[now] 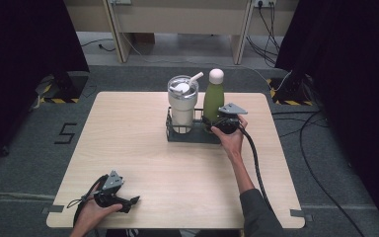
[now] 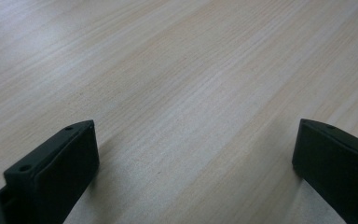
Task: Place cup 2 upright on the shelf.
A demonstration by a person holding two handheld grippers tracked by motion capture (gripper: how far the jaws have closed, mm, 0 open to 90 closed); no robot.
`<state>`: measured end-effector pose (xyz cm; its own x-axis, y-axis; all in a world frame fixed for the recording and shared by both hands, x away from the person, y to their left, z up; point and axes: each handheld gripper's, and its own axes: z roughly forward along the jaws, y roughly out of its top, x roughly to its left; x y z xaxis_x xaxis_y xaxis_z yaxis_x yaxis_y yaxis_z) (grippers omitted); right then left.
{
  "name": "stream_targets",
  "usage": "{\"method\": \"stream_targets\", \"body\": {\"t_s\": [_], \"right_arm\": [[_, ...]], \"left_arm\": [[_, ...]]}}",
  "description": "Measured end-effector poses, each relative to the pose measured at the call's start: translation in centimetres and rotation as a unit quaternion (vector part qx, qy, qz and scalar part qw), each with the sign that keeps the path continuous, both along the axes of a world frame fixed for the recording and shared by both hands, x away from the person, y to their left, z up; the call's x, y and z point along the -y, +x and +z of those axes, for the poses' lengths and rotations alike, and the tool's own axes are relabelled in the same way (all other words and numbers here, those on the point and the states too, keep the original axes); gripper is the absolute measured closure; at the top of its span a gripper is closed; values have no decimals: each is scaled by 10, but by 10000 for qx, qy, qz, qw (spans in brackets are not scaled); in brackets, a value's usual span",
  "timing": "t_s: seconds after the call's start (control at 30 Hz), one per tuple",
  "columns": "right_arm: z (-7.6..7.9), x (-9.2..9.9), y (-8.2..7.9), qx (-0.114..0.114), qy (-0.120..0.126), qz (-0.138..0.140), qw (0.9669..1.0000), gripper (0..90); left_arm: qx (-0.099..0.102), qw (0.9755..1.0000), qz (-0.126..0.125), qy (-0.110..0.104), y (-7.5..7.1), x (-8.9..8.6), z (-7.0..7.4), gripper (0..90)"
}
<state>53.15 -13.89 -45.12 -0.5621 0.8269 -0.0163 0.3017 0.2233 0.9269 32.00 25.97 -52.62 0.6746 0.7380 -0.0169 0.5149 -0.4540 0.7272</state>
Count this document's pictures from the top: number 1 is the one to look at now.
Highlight bundle of black cables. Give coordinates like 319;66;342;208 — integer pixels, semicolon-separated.
245;0;282;68

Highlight white tumbler with straw lid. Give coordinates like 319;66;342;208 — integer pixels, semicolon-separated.
167;71;205;134

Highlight right hand-held gripper black cable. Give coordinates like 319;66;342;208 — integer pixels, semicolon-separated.
239;125;274;213

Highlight person's right hand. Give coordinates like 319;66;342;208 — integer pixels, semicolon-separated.
210;115;249;163

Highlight short black floor cable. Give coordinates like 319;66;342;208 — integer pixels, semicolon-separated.
78;38;116;53

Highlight long black floor cable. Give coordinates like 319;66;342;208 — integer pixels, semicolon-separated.
270;110;367;237

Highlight black curtain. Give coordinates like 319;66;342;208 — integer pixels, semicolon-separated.
273;0;379;235
0;0;90;170

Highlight white wall socket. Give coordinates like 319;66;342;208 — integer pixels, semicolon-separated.
254;0;277;8

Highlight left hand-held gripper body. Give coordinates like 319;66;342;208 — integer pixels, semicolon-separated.
93;170;128;208

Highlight green bottle with white cap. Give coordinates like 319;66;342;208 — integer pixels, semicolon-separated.
202;67;226;132

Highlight person's left hand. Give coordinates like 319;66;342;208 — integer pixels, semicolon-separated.
74;184;123;232

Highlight beige wooden desk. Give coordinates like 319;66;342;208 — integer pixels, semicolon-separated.
62;0;300;66

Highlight left hand-held gripper black cable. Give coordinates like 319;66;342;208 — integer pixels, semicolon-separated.
66;173;111;227

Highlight grey tape strip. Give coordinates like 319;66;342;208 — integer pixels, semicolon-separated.
40;204;65;215
289;208;314;222

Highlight black stand base striped tape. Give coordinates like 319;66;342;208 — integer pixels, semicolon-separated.
265;76;314;107
34;71;90;105

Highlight black wire basket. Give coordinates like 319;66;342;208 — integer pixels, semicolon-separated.
165;106;224;145

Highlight hand-held gripper black cable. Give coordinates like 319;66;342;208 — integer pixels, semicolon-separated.
239;125;274;213
66;173;111;227

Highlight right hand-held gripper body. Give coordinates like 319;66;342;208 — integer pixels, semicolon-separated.
214;103;249;135

